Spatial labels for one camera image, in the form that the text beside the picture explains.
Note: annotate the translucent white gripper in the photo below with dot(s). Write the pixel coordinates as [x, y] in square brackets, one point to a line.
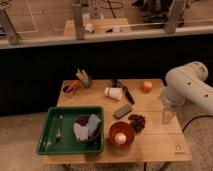
[167, 115]

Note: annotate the orange-red apple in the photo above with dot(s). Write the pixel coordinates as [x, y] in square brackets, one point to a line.
[146, 86]

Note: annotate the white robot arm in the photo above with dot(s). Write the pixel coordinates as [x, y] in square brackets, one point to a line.
[186, 82]

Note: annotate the red bowl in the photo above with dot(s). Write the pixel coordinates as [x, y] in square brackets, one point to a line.
[121, 127]

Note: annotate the dark bowl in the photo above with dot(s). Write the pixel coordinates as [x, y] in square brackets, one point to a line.
[87, 128]

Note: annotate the bunch of dark grapes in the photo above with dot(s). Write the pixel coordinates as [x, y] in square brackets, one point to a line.
[137, 122]

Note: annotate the grey sponge block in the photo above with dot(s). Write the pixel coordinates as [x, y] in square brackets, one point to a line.
[122, 111]

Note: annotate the white egg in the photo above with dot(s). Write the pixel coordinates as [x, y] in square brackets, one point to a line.
[120, 138]

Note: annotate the white paper cup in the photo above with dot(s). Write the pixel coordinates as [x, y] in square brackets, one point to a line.
[114, 93]

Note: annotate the blue grey cloth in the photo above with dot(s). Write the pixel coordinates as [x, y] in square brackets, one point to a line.
[87, 127]

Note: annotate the silver fork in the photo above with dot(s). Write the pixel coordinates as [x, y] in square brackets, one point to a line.
[59, 134]

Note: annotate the green plastic tray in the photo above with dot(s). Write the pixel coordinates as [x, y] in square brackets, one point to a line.
[68, 143]

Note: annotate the black handled knife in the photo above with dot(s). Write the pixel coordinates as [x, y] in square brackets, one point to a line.
[116, 83]

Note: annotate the orange handled scissors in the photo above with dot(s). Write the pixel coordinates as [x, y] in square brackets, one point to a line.
[70, 89]

